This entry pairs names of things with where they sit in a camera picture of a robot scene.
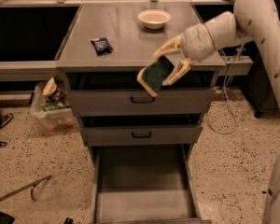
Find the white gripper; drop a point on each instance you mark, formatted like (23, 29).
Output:
(196, 43)

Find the green yellow sponge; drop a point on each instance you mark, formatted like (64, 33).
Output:
(152, 76)

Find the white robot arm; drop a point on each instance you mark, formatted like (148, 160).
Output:
(255, 20)

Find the grey middle drawer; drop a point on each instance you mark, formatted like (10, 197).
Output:
(105, 131)

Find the grey drawer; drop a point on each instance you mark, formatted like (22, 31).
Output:
(143, 185)
(105, 131)
(109, 93)

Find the grey top drawer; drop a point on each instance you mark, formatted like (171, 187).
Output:
(109, 93)

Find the grey drawer cabinet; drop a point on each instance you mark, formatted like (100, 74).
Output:
(132, 44)

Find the grey bottom drawer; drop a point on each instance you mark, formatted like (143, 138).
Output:
(143, 185)

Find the white bowl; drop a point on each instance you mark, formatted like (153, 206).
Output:
(154, 18)

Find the dark blue snack packet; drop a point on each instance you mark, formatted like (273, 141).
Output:
(102, 46)

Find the dark rolling cabinet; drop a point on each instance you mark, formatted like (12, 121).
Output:
(257, 86)

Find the snack bag in bin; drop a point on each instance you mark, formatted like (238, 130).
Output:
(53, 93)

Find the clear plastic storage bin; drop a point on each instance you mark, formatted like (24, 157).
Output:
(53, 119)

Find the grey metal rod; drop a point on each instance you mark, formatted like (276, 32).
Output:
(31, 185)

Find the black object bottom left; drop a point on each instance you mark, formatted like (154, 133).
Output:
(6, 219)

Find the black top drawer handle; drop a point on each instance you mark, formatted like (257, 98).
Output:
(142, 100)

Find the black drawer handle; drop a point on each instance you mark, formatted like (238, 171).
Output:
(144, 135)
(142, 100)

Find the black middle drawer handle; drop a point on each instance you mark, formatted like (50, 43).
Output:
(144, 135)

